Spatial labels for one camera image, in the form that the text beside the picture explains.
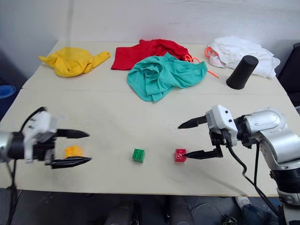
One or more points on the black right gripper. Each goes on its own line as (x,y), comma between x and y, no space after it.
(218,138)

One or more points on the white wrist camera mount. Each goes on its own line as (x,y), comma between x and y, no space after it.
(37,127)
(221,119)

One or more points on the red toy brick cube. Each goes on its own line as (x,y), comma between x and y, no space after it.
(180,155)

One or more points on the blue jeans leg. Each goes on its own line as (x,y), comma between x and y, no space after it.
(257,215)

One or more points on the black chair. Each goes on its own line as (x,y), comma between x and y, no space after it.
(291,75)

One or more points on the yellow crumpled cloth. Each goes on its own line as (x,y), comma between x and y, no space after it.
(70,61)

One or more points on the red crumpled cloth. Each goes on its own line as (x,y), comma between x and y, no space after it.
(145,52)

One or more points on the black tapered cup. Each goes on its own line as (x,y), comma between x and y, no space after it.
(242,72)

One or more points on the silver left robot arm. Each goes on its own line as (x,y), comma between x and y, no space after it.
(9,145)

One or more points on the yellow toy brick cube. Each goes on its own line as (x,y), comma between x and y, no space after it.
(72,152)

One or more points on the white crumpled cloth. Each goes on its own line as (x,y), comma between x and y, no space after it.
(236,50)

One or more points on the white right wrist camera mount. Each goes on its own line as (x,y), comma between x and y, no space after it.
(221,119)

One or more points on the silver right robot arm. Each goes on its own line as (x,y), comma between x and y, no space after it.
(272,140)

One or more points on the teal crumpled cloth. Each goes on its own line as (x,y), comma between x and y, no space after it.
(164,75)

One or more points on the blue round container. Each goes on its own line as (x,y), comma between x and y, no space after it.
(6,91)

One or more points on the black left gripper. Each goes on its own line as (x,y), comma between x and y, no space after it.
(44,150)

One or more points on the green toy brick cube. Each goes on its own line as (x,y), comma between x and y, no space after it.
(138,155)

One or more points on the white shoe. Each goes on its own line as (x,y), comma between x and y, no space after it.
(243,201)

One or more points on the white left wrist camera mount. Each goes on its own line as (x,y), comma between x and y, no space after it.
(37,127)

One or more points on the dark rounded shape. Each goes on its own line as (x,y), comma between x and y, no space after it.
(122,214)
(180,211)

